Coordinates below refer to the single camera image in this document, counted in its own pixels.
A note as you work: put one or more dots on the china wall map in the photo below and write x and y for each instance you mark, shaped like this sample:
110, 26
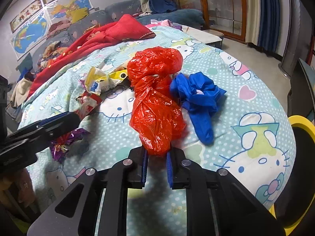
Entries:
66, 9

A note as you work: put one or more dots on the world wall map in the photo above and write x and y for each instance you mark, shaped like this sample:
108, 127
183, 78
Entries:
30, 34

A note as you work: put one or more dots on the red blanket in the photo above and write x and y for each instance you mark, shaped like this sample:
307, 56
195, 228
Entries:
126, 29

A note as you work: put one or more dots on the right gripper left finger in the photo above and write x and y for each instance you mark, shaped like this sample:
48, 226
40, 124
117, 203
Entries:
96, 203

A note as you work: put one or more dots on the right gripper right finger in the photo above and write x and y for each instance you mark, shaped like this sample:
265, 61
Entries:
216, 202

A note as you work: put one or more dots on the right blue curtain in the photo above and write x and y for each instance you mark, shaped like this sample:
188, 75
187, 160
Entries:
269, 28

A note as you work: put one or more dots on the yellow rimmed black trash bin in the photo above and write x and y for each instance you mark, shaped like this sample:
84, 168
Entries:
294, 208

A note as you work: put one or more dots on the purple foil wrapper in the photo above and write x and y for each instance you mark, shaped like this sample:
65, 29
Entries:
61, 146

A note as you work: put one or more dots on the red white candy wrapper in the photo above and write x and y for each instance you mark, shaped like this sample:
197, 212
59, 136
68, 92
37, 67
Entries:
87, 102

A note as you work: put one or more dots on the person's left hand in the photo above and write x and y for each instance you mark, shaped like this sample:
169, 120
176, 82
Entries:
22, 180

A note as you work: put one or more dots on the round footstool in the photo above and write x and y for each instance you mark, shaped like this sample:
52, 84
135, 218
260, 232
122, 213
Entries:
216, 33

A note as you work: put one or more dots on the blue plastic bag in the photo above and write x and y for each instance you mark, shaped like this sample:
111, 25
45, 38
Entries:
198, 94

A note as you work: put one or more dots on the coffee table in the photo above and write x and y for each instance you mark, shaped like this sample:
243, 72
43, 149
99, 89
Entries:
202, 36

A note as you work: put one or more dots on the hello kitty quilt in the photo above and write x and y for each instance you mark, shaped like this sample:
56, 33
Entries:
253, 139

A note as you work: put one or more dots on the silver tower air conditioner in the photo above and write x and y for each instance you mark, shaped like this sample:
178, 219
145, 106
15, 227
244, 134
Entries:
299, 37

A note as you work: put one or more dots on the blue grey sofa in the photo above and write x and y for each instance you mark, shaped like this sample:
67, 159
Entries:
68, 33

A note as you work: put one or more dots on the wooden glass sliding door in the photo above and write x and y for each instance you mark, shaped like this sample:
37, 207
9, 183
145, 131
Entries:
226, 16

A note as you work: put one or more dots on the yellow snack wrapper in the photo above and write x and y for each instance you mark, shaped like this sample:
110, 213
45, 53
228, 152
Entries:
97, 81

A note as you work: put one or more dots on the red plastic bag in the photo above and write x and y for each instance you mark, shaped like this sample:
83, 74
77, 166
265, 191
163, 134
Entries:
156, 116

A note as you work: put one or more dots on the tv cabinet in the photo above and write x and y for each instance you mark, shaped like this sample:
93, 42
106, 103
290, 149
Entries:
300, 98

